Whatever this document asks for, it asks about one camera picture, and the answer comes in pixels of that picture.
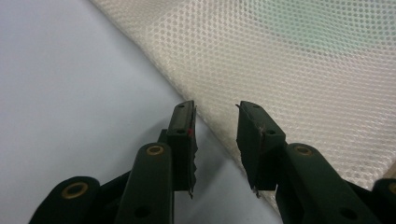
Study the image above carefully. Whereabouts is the beige mesh laundry bag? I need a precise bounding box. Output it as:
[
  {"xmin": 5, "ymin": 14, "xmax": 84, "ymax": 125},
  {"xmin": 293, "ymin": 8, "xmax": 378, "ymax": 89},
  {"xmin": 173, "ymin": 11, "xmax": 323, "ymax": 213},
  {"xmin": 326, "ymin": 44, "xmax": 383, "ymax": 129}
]
[{"xmin": 88, "ymin": 0, "xmax": 396, "ymax": 216}]

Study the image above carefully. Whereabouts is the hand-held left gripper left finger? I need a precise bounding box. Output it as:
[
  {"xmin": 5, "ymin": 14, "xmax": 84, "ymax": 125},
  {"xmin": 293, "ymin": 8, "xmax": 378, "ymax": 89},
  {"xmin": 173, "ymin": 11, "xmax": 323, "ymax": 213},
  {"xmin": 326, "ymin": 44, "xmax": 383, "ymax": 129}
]
[{"xmin": 113, "ymin": 100, "xmax": 199, "ymax": 224}]

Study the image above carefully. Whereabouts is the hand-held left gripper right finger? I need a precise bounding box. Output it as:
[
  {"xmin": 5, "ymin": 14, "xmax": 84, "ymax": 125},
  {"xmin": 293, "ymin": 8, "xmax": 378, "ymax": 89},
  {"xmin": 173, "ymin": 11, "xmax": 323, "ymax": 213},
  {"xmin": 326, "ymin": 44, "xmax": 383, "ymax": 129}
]
[{"xmin": 235, "ymin": 100, "xmax": 382, "ymax": 224}]

